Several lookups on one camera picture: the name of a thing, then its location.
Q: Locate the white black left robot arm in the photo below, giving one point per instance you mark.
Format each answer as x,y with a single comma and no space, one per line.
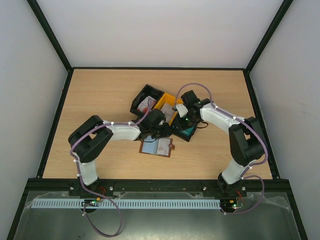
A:
89,139

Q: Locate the green card stack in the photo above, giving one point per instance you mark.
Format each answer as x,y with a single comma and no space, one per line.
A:
188,132

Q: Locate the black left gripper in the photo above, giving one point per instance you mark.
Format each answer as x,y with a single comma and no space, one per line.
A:
165,133

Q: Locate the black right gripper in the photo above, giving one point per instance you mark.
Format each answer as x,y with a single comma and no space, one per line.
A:
186,122

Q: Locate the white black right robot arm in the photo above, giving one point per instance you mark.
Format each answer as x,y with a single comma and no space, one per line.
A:
246,140

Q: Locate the black plastic bin right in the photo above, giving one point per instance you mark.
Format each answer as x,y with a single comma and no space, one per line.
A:
175,126

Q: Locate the yellow plastic bin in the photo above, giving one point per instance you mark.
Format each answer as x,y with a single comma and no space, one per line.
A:
166,98

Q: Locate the brown leather card holder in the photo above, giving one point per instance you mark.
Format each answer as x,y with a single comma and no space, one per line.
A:
149,145

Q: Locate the red white card stack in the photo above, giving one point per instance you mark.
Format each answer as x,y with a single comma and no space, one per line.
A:
147,103

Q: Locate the black plastic bin left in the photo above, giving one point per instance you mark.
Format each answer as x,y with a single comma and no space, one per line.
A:
147,90

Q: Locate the white credit card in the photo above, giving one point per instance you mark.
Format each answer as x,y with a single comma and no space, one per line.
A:
163,147

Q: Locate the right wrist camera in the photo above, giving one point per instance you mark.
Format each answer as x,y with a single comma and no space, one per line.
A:
181,109

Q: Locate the light blue cable duct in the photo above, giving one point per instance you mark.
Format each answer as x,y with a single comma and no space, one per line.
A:
176,204

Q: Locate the black plastic bin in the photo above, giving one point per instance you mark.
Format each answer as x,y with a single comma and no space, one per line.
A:
147,90
175,126

